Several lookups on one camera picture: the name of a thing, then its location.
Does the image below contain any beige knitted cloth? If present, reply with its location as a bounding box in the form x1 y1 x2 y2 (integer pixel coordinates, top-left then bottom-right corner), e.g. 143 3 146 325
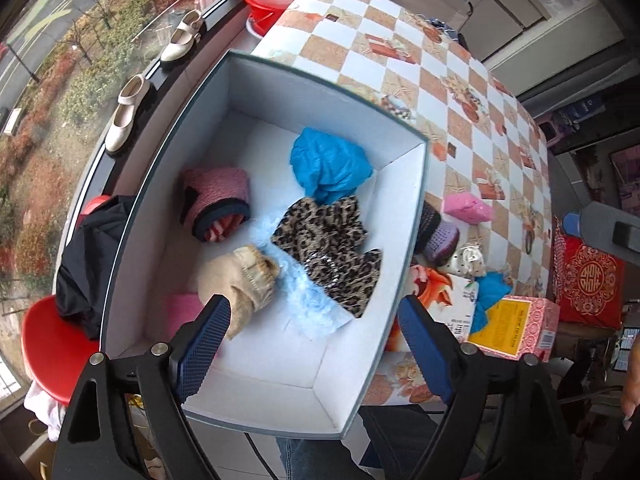
196 245 280 340

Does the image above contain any pink knitted sock roll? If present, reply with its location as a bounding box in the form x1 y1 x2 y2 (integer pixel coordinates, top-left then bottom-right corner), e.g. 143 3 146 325
179 167 250 243

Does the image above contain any leopard print scrunchie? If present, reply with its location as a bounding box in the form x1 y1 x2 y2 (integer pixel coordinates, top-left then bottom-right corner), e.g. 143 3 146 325
270 195 383 318

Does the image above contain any blue mesh cloth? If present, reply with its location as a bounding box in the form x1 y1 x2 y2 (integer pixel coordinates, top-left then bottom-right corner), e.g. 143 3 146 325
290 128 373 205

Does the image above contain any blue plastic cover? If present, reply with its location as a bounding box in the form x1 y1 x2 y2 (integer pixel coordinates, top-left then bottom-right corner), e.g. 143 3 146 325
470 271 512 334

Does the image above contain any grey-green storage box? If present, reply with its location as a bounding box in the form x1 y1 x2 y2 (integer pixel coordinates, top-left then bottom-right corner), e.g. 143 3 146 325
100 51 428 440

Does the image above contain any red plastic stool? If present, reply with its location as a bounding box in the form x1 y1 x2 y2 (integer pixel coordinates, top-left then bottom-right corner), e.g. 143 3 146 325
22 195 111 405

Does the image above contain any black jacket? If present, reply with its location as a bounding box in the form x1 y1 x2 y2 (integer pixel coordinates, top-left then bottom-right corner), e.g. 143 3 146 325
55 195 134 340

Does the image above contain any pink patterned tissue box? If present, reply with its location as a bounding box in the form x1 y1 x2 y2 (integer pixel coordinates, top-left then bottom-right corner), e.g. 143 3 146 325
468 296 560 362

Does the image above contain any white bag orange print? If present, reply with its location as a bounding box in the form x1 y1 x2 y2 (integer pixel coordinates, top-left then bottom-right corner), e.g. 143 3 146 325
406 264 478 342

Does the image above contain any light blue fluffy pompom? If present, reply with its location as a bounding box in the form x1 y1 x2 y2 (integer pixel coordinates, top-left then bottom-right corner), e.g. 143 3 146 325
248 209 354 340

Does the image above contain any white satin scrunchie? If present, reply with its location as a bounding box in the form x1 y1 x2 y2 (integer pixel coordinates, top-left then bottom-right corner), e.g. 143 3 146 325
438 243 486 278

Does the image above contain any red embroidered cushion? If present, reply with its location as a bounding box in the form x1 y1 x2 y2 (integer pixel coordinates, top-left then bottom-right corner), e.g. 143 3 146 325
552 218 625 330

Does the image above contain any purple knitted hat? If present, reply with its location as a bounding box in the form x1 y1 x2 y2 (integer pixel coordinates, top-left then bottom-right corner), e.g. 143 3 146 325
414 202 460 266

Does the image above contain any pink sponge block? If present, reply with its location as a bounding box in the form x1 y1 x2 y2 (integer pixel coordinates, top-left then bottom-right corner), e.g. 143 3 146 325
442 192 494 226

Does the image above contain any cream shoe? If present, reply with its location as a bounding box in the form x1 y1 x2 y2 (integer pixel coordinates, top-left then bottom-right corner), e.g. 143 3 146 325
104 74 151 155
160 10 206 65

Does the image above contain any checkered patterned tablecloth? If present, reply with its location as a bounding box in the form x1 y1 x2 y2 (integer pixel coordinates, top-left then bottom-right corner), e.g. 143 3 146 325
252 0 561 409

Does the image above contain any red plastic basin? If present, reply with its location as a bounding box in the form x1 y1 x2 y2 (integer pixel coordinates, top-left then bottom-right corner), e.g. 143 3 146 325
244 0 285 38

